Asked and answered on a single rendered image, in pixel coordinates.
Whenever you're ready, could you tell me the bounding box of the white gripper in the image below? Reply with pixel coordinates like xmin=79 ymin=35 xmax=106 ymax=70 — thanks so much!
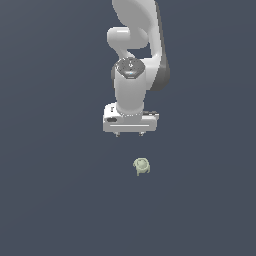
xmin=102 ymin=102 xmax=160 ymax=138

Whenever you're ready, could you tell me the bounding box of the small pale green object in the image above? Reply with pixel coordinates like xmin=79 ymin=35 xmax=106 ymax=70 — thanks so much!
xmin=132 ymin=157 xmax=152 ymax=177

